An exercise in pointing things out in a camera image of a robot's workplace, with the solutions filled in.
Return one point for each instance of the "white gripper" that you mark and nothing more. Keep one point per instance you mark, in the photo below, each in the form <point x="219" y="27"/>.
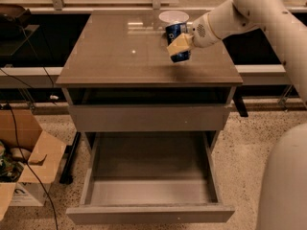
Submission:
<point x="200" y="34"/>

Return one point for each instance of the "black floor bar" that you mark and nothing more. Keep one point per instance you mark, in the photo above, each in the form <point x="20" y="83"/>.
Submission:
<point x="66" y="175"/>

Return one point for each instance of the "grey drawer cabinet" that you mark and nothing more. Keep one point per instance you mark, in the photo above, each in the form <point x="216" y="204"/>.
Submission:
<point x="121" y="59"/>

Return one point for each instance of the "white ceramic bowl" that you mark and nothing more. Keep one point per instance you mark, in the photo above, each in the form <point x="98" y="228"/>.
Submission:
<point x="171" y="17"/>

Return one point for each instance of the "open cardboard box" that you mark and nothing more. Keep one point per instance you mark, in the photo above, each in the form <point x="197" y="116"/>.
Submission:
<point x="30" y="159"/>

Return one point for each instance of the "closed grey top drawer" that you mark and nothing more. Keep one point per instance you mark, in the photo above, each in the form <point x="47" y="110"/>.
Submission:
<point x="89" y="118"/>

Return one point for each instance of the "blue pepsi can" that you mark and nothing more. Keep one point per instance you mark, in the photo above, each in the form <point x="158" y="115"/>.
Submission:
<point x="172" y="32"/>

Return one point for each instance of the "metal window rail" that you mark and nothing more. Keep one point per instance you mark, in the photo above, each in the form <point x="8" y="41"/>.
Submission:
<point x="45" y="77"/>

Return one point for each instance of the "dark device on shelf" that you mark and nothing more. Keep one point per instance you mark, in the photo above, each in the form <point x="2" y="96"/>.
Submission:
<point x="15" y="29"/>

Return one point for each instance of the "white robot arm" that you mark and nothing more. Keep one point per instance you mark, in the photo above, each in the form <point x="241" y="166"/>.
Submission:
<point x="283" y="198"/>

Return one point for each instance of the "open grey middle drawer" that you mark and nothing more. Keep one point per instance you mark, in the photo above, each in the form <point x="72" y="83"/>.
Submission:
<point x="150" y="177"/>

